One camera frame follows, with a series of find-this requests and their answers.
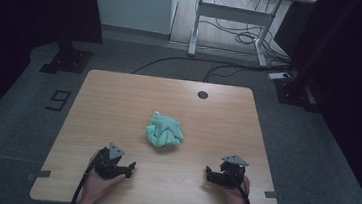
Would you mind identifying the tangle of black cables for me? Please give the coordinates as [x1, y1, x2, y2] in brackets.
[195, 0, 297, 66]

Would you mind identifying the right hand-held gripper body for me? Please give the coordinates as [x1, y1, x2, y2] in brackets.
[217, 153, 251, 190]

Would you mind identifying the black cable grommet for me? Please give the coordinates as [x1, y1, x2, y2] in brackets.
[196, 90, 210, 102]

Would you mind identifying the white power strip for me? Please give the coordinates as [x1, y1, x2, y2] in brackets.
[267, 69, 292, 82]

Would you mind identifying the black floor tape mark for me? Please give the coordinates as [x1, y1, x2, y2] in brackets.
[44, 88, 73, 113]

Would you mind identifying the person's right hand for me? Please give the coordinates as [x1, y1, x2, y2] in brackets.
[221, 173, 254, 204]

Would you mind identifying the dark curtain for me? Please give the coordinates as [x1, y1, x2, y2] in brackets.
[0, 0, 108, 149]
[261, 0, 362, 204]

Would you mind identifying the grey tape strip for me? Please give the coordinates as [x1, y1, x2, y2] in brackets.
[26, 168, 53, 184]
[263, 189, 286, 201]

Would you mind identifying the left hand-held gripper cable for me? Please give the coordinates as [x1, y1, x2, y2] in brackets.
[69, 145, 102, 204]

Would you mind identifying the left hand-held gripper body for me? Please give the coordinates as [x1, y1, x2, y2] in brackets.
[89, 140, 130, 182]

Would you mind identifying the black stand base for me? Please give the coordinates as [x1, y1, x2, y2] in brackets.
[271, 74, 325, 113]
[38, 37, 95, 78]

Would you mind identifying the green microfibre towel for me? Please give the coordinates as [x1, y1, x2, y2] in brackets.
[144, 110, 188, 150]

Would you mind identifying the white metal desk frame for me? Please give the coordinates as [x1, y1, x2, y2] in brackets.
[183, 0, 317, 72]

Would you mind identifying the person's left hand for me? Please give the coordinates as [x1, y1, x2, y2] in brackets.
[80, 169, 128, 204]

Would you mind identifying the long black floor cable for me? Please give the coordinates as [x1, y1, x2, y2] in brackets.
[130, 51, 291, 90]

